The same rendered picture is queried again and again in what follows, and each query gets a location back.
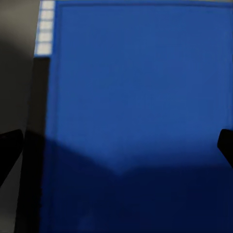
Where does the swivel chair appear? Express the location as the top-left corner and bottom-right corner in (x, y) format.
(0, 0), (233, 233)

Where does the folder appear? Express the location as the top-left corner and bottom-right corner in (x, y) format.
(15, 0), (233, 233)

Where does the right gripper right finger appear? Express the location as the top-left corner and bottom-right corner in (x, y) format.
(217, 129), (233, 168)

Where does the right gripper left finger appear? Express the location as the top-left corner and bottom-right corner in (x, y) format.
(0, 129), (24, 187)

